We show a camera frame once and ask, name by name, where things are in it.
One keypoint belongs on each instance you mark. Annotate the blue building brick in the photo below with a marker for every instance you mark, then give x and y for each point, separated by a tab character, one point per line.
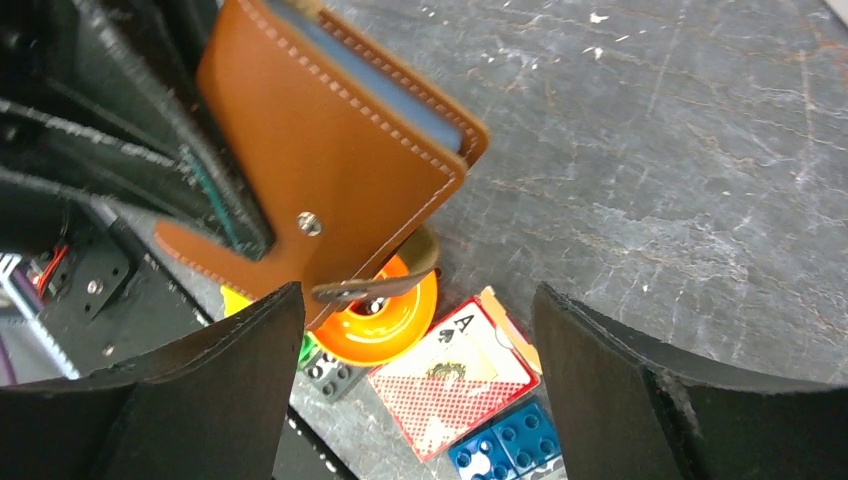
509	446

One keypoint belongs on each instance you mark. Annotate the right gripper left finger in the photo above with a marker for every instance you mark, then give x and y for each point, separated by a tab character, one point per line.
210	405

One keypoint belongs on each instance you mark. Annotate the playing card box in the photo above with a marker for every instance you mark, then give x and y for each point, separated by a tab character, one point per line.
469	366

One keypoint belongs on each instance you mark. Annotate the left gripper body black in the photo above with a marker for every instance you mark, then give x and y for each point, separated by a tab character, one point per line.
54	141

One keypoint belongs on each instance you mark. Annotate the green building brick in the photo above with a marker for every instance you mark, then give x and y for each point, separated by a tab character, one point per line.
309	351

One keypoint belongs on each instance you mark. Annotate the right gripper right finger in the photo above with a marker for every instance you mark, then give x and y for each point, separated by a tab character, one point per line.
629	406

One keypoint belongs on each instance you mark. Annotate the orange plastic loop toy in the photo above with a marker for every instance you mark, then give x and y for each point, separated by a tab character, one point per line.
374	332

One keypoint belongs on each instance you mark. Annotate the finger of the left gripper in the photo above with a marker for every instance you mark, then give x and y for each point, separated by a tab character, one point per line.
136	61

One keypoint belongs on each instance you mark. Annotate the pink yellow brick stack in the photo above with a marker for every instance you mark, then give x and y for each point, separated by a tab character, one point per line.
233	302

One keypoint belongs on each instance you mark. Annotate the dark grey building brick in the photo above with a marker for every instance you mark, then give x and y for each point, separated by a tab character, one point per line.
332	378

